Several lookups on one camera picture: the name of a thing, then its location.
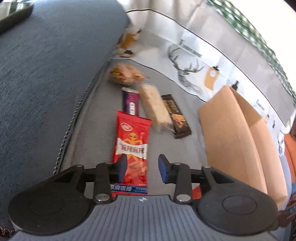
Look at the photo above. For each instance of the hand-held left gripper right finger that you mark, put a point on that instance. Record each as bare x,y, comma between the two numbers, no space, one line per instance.
163,168

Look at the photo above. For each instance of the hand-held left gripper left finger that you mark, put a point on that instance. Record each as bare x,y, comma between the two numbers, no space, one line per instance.
122,168

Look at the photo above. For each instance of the small red snack packet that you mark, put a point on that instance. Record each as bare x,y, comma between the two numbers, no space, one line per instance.
196,192

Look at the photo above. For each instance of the dark brown snack packet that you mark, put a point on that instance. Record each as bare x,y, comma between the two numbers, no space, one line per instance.
177,115

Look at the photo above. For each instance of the beige cracker packet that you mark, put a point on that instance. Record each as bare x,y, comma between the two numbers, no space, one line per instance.
153,104

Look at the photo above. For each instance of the purple snack packet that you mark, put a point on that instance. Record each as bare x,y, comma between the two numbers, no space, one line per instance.
130,102

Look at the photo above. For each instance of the brown cardboard box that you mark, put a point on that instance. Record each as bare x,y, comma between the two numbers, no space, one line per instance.
224,134

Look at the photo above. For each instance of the clear bread bag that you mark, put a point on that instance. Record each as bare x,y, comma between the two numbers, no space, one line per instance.
124,74

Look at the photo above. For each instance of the blue-grey sofa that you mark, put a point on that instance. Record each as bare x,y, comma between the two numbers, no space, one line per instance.
46,81

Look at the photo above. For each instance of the orange cushion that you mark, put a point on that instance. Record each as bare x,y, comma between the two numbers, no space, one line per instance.
290,157

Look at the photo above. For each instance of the grey deer print cloth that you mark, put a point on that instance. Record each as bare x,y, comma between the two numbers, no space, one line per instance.
196,34

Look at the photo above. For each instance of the green checked cloth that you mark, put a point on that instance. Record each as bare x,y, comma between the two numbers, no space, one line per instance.
249,25

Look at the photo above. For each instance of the black flat object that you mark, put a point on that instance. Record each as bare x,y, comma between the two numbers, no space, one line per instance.
13,17

